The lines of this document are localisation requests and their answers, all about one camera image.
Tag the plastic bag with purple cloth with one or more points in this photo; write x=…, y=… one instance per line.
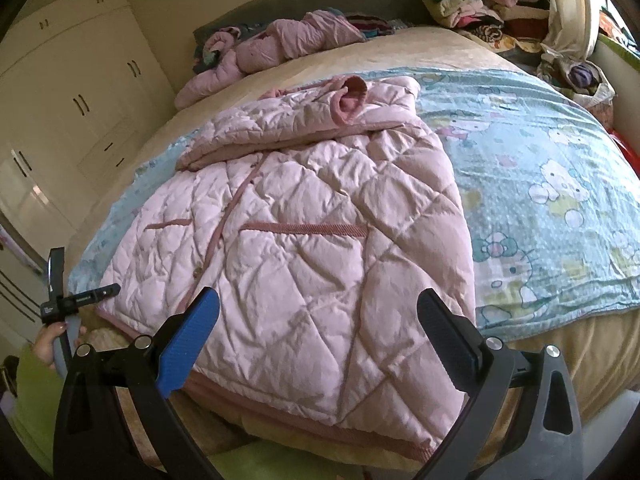
x=580, y=77

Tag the pink padded garment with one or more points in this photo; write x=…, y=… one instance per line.
x=260, y=45

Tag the pink quilted jacket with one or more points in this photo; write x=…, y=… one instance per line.
x=300, y=260

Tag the person's green top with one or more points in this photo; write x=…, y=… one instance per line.
x=300, y=465

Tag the blue printed blanket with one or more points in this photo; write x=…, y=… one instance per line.
x=525, y=160

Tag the pink and dark crumpled garment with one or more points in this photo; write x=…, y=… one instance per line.
x=215, y=42

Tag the person's left forearm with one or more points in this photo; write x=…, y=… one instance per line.
x=30, y=410

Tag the pile of folded clothes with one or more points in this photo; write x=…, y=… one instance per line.
x=475, y=5

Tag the dark striped garment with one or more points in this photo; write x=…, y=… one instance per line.
x=372, y=25

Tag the person's left hand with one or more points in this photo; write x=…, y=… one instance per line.
x=45, y=345

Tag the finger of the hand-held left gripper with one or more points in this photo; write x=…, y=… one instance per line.
x=90, y=296

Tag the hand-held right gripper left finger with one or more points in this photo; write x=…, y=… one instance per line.
x=190, y=330

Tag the cream wardrobe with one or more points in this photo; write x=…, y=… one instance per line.
x=75, y=110

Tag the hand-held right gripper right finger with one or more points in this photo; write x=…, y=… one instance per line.
x=445, y=335

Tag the bed with beige sheet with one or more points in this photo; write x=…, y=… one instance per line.
x=450, y=45

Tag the cream curtain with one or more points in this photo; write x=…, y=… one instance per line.
x=567, y=5

